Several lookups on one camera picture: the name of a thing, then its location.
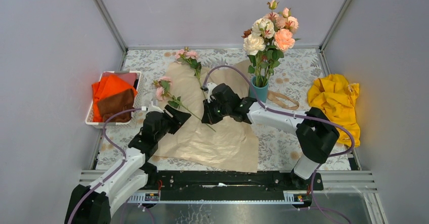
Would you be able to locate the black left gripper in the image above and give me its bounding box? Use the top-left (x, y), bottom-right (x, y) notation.
top-left (155, 105), bottom-right (192, 142)

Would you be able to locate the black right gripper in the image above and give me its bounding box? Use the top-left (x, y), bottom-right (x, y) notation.
top-left (202, 97), bottom-right (231, 125)

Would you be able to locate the large pink rose stem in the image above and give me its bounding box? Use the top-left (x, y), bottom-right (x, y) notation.
top-left (152, 76), bottom-right (203, 122)

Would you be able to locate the peach kraft wrapping paper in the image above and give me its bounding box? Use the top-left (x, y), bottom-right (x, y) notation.
top-left (152, 62), bottom-right (259, 172)

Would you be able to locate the brown paper ribbon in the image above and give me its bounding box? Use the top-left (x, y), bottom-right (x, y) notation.
top-left (267, 90), bottom-right (299, 110)

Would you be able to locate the cream rose stem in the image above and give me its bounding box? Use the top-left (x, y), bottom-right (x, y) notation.
top-left (243, 17), bottom-right (274, 87)

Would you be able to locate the pink bud rose stem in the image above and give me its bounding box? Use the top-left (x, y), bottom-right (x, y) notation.
top-left (265, 7), bottom-right (299, 78)

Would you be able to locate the peach rose stem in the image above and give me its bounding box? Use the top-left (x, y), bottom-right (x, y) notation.
top-left (263, 0), bottom-right (284, 24)

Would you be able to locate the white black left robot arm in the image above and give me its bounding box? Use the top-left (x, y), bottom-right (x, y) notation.
top-left (64, 105), bottom-right (191, 223)

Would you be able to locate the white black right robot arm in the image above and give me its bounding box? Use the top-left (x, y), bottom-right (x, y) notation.
top-left (201, 82), bottom-right (339, 190)

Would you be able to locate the teal cylindrical vase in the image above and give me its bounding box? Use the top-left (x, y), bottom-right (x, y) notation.
top-left (248, 76), bottom-right (269, 103)

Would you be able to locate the pink cloth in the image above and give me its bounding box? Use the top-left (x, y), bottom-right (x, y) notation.
top-left (101, 72), bottom-right (139, 88)

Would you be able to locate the floral patterned table mat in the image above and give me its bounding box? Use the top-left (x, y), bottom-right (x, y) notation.
top-left (94, 49), bottom-right (323, 171)

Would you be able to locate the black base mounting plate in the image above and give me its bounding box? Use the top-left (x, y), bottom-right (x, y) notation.
top-left (125, 170), bottom-right (324, 202)

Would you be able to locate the brown cloth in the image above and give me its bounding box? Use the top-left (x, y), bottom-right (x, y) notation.
top-left (97, 89), bottom-right (135, 122)

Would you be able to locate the orange cloth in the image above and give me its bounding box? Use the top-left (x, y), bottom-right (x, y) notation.
top-left (92, 75), bottom-right (138, 122)

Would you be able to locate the yellow crumpled cloth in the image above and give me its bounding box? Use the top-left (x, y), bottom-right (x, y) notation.
top-left (307, 74), bottom-right (361, 147)

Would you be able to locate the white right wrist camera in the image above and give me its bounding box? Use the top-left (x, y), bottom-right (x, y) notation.
top-left (201, 82), bottom-right (217, 103)

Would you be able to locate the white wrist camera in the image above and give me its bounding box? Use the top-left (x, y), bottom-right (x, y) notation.
top-left (141, 100), bottom-right (163, 113)
top-left (201, 82), bottom-right (217, 103)

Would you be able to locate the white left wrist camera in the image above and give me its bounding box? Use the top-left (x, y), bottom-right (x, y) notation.
top-left (141, 100), bottom-right (163, 113)

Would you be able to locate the aluminium frame rail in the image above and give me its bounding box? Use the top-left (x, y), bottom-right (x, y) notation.
top-left (94, 0), bottom-right (127, 53)

